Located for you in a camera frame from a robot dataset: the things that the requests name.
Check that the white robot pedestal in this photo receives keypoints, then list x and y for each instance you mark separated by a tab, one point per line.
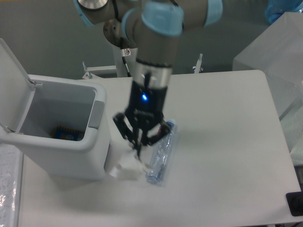
124	60

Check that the metal clamp bolt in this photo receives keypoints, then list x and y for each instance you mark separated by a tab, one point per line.
198	67

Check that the blue and yellow snack packet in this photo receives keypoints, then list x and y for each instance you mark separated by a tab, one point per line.
63	133

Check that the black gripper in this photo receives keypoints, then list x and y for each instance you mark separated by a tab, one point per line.
144	111

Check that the white trash can lid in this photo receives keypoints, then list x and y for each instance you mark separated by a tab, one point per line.
17	90

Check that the translucent plastic box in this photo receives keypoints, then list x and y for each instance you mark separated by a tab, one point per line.
278	52

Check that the clear plastic water bottle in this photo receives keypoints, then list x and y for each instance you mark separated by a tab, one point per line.
162	151

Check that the black device at edge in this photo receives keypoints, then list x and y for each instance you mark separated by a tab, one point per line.
295	203

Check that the white plastic bag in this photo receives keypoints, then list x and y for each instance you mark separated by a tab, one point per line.
129	167

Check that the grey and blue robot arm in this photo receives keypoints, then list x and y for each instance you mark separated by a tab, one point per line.
154	28

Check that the paper sheet in plastic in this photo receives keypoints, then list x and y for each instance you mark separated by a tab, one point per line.
11	164

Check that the white trash can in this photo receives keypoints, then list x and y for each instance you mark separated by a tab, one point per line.
60	124

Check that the blue water jug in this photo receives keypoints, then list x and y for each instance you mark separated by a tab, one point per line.
276	8

